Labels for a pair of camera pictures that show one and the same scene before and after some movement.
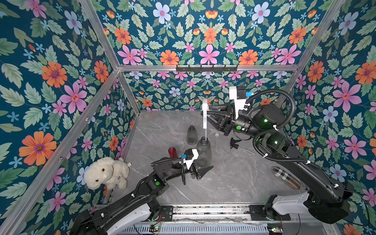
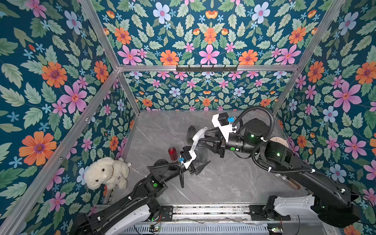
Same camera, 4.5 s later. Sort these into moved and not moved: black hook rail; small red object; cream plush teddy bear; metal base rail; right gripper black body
Moved: right gripper black body
Not moved: cream plush teddy bear; black hook rail; small red object; metal base rail
